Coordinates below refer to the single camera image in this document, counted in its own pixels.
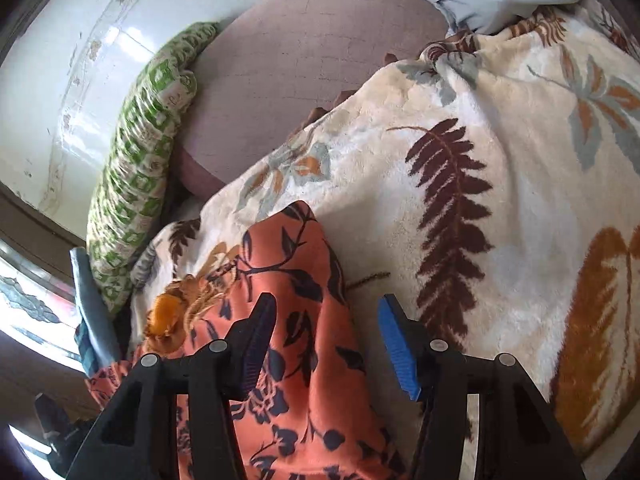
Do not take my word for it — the patterned glass window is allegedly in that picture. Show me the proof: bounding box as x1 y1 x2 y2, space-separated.
0 240 86 361

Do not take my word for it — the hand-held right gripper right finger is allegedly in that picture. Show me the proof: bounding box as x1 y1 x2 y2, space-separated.
377 294 586 480

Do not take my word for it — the orange floral garment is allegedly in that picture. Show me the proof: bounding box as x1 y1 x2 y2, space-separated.
85 200 416 480

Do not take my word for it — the blue cloth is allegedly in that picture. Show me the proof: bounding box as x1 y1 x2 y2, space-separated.
70 247 123 378

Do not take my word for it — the green checked quilt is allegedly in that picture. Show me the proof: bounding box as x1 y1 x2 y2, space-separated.
86 21 221 317

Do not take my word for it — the cream leaf print blanket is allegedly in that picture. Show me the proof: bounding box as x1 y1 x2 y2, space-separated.
127 2 640 466

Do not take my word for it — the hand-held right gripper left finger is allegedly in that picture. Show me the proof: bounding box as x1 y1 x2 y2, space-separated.
67 291 278 480

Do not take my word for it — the pink bed sheet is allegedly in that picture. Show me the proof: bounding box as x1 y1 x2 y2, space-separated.
172 0 448 196

